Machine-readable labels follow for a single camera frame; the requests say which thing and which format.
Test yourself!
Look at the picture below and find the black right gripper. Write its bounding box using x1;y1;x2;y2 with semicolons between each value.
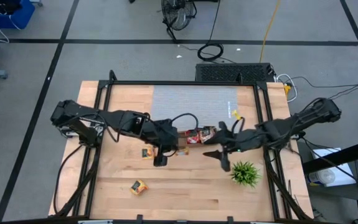
202;121;237;172

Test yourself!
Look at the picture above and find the red tea packet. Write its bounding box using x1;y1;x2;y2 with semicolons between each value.
186;129;201;145

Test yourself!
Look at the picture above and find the wooden tea organiser box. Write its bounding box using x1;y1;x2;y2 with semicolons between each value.
177;126;219;156

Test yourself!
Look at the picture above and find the green artificial plant white pot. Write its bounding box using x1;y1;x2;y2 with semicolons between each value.
230;161;262;188

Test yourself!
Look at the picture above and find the grey woven placemat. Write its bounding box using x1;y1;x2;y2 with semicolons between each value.
150;85;239;132

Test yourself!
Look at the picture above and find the black perforated computer case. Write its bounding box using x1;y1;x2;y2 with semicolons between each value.
195;62;276;83

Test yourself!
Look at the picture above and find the white box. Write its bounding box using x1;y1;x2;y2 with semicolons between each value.
309;147;358;188

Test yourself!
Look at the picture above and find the black floor fan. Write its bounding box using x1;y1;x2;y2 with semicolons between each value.
161;0;198;43

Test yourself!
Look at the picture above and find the blue plastic bin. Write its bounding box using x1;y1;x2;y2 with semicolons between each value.
0;0;36;29

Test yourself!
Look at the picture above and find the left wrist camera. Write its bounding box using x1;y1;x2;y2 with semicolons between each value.
164;121;179;152

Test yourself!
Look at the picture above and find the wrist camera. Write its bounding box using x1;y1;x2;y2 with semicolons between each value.
235;132;258;152
164;121;179;152

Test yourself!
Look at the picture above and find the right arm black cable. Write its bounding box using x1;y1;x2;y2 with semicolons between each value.
230;116;246;135

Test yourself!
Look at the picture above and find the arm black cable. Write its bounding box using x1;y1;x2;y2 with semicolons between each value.
230;116;246;135
169;112;200;131

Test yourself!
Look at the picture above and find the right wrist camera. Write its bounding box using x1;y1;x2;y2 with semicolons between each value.
235;132;258;152

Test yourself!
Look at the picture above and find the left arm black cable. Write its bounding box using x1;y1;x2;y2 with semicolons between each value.
169;112;200;131

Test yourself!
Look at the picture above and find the black aluminium table frame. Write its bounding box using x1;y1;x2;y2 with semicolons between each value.
49;70;315;223

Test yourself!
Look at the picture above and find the coiled black cable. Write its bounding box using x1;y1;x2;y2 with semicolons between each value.
196;42;225;62

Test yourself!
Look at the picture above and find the black table base cable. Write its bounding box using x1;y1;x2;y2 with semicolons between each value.
53;142;85;215

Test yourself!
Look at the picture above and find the yellow hanging cable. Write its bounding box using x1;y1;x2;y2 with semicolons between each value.
259;0;283;63

